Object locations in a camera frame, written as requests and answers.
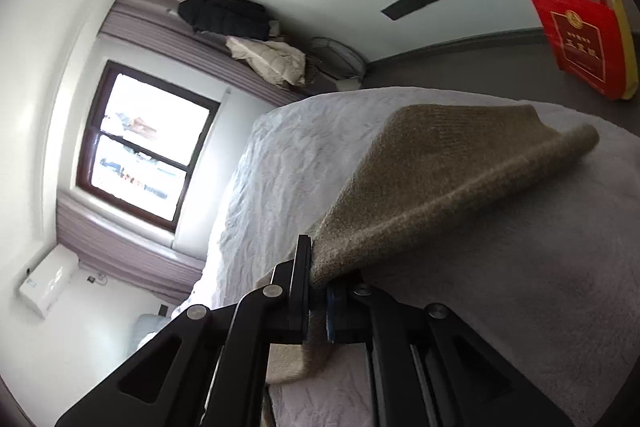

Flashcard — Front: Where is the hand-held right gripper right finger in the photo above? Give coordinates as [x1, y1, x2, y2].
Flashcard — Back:
[325, 279, 576, 427]

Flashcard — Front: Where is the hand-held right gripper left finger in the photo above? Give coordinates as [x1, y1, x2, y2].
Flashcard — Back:
[54, 234, 316, 427]

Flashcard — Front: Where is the brown knit sweater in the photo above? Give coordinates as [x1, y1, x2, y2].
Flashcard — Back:
[264, 104, 600, 384]

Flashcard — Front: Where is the white embossed bedspread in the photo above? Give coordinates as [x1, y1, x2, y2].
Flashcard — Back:
[127, 86, 640, 427]

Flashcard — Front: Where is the white pillow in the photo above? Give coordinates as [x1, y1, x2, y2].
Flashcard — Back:
[134, 313, 173, 350]

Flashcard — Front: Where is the grey pleated curtain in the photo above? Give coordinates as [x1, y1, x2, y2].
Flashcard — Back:
[56, 192, 206, 308]
[97, 0, 313, 109]

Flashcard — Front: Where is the dark framed window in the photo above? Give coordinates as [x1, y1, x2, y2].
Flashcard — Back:
[76, 60, 221, 234]

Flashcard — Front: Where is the beige jacket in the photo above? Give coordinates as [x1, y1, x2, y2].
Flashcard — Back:
[225, 36, 307, 87]

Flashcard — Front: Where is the round floor fan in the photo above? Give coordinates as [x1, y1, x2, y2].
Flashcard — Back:
[306, 37, 367, 92]

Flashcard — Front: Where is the white air conditioner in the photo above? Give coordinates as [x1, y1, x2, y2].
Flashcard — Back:
[19, 244, 81, 319]

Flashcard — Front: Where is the black jacket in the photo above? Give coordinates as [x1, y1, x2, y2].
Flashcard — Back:
[177, 0, 271, 42]

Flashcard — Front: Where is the red and yellow bag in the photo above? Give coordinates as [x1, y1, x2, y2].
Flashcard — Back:
[524, 0, 638, 101]

